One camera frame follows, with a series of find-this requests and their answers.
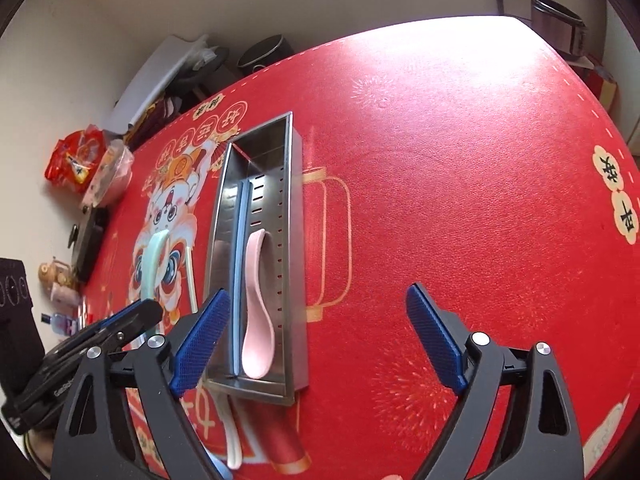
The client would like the small tan figurine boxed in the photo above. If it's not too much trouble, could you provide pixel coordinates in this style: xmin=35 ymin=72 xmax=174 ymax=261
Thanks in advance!
xmin=39 ymin=260 xmax=71 ymax=291

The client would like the dark red cloth pile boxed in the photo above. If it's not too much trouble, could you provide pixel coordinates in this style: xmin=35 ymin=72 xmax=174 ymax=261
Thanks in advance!
xmin=125 ymin=92 xmax=183 ymax=143

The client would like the grey bin with plastic bag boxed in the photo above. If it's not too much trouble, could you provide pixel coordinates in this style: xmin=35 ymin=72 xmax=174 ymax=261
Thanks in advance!
xmin=167 ymin=46 xmax=231 ymax=101

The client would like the stainless steel utensil holder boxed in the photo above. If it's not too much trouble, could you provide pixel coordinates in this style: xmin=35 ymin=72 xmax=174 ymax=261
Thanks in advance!
xmin=204 ymin=111 xmax=308 ymax=406

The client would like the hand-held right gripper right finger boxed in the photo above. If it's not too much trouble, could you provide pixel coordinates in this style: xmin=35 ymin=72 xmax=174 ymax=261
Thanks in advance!
xmin=406 ymin=282 xmax=586 ymax=480

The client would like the black rectangular case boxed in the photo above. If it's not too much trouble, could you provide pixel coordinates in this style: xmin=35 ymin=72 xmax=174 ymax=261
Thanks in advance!
xmin=70 ymin=206 xmax=111 ymax=283

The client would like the black air fryer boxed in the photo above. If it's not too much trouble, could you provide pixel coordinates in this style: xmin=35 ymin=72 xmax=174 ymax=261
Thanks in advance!
xmin=236 ymin=35 xmax=288 ymax=76

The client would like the red gift bag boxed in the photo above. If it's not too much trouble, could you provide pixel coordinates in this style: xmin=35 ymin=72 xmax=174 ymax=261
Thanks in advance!
xmin=585 ymin=65 xmax=621 ymax=113

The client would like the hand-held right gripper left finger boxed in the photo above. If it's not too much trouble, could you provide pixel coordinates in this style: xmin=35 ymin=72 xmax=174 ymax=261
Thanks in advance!
xmin=55 ymin=287 xmax=233 ymax=480

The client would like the dark electric rice cooker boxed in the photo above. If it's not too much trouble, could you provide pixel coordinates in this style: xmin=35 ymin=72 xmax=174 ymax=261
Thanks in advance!
xmin=530 ymin=0 xmax=588 ymax=61

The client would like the small pink bottle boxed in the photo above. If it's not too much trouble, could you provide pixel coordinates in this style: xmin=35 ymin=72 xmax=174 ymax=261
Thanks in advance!
xmin=50 ymin=282 xmax=81 ymax=308

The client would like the covered bowl of food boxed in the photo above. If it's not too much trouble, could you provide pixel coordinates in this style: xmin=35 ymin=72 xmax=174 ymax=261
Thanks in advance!
xmin=80 ymin=139 xmax=135 ymax=208

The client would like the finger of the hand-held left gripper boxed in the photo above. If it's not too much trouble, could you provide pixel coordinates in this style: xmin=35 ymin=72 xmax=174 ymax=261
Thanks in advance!
xmin=104 ymin=301 xmax=164 ymax=334
xmin=75 ymin=327 xmax=153 ymax=357

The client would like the black box with dials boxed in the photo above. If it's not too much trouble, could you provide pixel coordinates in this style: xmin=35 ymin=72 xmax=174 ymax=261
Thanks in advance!
xmin=0 ymin=257 xmax=46 ymax=386

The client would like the red printed tablecloth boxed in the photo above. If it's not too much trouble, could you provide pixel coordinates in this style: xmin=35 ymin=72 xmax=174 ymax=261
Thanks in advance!
xmin=85 ymin=14 xmax=640 ymax=480

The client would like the white foam board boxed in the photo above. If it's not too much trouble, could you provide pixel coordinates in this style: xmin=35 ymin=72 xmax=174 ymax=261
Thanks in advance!
xmin=106 ymin=34 xmax=211 ymax=136

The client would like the pale green chopstick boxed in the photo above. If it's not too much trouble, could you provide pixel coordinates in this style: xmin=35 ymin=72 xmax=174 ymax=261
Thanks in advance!
xmin=186 ymin=242 xmax=197 ymax=313

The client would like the pink spoon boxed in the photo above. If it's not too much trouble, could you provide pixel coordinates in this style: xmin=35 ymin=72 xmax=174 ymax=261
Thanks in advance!
xmin=241 ymin=229 xmax=276 ymax=380

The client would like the beige spoon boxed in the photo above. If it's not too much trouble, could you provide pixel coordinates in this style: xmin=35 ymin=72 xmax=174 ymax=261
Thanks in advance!
xmin=226 ymin=394 xmax=247 ymax=470

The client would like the pale green spoon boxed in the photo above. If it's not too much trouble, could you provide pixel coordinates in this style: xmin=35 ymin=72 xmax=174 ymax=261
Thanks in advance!
xmin=144 ymin=230 xmax=174 ymax=307

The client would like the small blue capped bottle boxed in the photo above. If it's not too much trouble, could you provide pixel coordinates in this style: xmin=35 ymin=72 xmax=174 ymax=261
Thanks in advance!
xmin=41 ymin=311 xmax=81 ymax=336

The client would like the red snack bag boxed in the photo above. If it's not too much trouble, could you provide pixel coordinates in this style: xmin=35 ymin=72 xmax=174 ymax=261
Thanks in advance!
xmin=44 ymin=127 xmax=108 ymax=195

